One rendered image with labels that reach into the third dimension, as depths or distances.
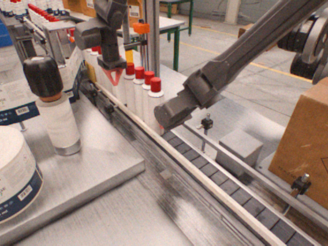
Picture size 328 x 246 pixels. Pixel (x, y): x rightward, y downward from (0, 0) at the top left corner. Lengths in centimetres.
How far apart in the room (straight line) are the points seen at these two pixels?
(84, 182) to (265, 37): 55
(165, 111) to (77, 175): 33
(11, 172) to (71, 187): 16
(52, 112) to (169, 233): 44
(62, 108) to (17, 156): 17
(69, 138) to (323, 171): 69
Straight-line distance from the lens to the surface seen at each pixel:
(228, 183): 64
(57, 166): 73
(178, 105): 50
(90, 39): 69
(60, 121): 67
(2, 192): 61
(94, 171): 67
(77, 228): 64
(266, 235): 55
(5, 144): 63
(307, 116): 62
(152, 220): 62
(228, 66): 46
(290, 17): 43
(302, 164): 69
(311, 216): 56
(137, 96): 77
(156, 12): 88
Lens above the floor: 137
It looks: 38 degrees down
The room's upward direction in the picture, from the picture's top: straight up
